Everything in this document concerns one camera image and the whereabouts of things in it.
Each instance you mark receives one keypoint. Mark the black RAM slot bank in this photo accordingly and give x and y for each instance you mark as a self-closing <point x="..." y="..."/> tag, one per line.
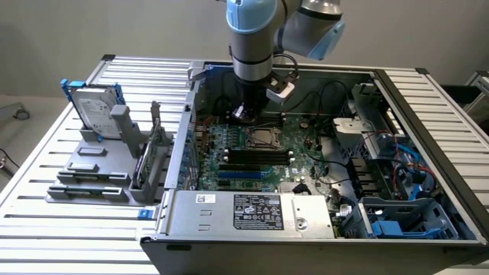
<point x="261" y="156"/>

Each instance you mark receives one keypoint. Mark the silver power supply unit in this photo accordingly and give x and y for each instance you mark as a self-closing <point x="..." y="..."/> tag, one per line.
<point x="214" y="217"/>

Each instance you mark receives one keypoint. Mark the blue case latch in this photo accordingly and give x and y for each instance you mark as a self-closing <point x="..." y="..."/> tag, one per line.
<point x="145" y="214"/>

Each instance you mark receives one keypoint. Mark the green motherboard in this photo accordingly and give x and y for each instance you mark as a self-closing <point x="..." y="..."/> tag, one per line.
<point x="306" y="149"/>

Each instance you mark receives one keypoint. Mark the coin cell battery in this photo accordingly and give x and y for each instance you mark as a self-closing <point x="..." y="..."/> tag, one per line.
<point x="305" y="125"/>

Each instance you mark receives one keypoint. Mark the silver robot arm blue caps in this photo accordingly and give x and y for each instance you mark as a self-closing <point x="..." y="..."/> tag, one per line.
<point x="253" y="43"/>

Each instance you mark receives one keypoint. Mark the CPU socket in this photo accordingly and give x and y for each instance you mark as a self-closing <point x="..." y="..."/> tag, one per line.
<point x="265" y="138"/>

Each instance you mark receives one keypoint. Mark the blue disk caddy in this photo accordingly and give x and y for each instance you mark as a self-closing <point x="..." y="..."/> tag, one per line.
<point x="67" y="86"/>

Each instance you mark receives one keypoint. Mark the open black PC case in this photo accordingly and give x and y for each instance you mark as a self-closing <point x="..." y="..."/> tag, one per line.
<point x="267" y="252"/>

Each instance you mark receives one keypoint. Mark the blue expansion slot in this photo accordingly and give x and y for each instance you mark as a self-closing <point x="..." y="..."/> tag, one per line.
<point x="239" y="174"/>

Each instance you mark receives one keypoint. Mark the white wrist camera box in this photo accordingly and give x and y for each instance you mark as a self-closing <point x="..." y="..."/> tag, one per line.
<point x="282" y="92"/>

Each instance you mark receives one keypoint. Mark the graphics card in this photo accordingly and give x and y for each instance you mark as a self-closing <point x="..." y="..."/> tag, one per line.
<point x="147" y="160"/>

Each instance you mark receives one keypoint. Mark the metal frame background table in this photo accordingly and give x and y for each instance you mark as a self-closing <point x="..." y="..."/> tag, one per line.
<point x="478" y="88"/>

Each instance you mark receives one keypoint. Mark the grey disk bay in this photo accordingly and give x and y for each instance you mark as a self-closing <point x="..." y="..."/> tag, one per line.
<point x="406" y="217"/>

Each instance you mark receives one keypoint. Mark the grey metal drive cage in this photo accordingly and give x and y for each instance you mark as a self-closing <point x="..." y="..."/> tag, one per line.
<point x="362" y="129"/>

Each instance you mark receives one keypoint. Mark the blue bay caddy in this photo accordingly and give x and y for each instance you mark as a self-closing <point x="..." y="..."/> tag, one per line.
<point x="387" y="229"/>

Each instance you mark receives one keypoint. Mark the caster wheel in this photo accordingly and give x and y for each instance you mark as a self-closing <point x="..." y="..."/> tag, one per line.
<point x="21" y="114"/>

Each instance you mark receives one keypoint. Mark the black expansion slot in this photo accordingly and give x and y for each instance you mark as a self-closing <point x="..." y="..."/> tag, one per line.
<point x="239" y="167"/>

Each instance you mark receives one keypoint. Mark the grey parts rack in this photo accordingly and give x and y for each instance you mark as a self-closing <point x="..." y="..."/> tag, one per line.
<point x="122" y="160"/>

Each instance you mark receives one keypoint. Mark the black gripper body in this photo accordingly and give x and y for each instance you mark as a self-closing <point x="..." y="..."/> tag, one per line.
<point x="253" y="97"/>

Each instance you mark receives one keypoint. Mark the silver hard disk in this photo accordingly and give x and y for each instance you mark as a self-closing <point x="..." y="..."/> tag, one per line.
<point x="94" y="110"/>

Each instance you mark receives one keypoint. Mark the silver chipset heatsink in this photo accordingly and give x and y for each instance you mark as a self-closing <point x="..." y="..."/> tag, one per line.
<point x="290" y="188"/>

